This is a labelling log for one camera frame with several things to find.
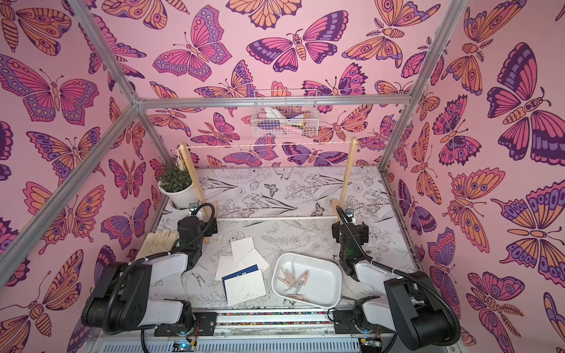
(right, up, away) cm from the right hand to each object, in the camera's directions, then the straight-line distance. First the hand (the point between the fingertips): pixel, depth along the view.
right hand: (354, 221), depth 89 cm
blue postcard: (-42, -18, -4) cm, 45 cm away
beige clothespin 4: (-25, -20, -6) cm, 33 cm away
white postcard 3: (-41, -15, 0) cm, 44 cm away
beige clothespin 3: (-21, -20, -6) cm, 30 cm away
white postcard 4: (-52, -17, -1) cm, 55 cm away
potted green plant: (-75, +15, +5) cm, 77 cm away
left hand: (-63, +2, +3) cm, 63 cm away
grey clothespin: (-23, -22, -8) cm, 33 cm away
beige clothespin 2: (-23, -24, -13) cm, 36 cm away
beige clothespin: (-27, -21, -8) cm, 35 cm away
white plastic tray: (-18, -22, -5) cm, 28 cm away
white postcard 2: (-43, -23, -7) cm, 49 cm away
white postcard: (-47, -12, +4) cm, 48 cm away
